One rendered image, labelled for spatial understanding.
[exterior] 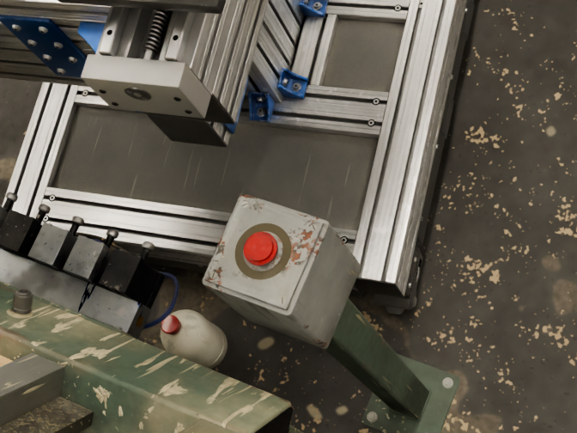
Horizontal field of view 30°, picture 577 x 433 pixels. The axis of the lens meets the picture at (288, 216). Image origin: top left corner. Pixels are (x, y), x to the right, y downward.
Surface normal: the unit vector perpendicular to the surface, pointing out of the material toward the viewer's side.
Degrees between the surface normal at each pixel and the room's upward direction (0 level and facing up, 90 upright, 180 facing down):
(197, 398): 59
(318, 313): 90
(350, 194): 0
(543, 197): 0
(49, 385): 90
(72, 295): 0
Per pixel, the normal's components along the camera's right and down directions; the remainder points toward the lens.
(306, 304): 0.88, 0.29
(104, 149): -0.29, -0.34
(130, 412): -0.44, 0.17
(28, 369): 0.19, -0.94
